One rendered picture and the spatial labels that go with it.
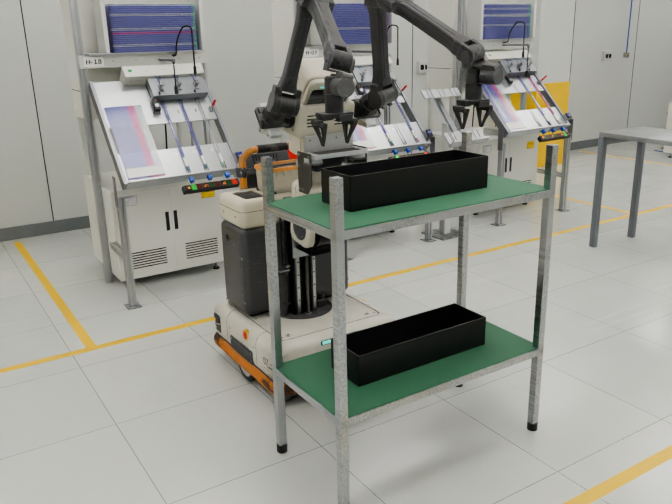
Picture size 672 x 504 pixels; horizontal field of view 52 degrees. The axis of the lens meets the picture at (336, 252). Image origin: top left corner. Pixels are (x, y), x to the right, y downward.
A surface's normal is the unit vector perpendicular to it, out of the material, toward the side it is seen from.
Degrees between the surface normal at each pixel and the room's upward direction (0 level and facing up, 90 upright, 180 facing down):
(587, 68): 90
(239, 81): 90
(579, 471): 0
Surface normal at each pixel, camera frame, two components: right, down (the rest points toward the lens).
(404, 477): -0.02, -0.95
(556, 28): 0.54, 0.25
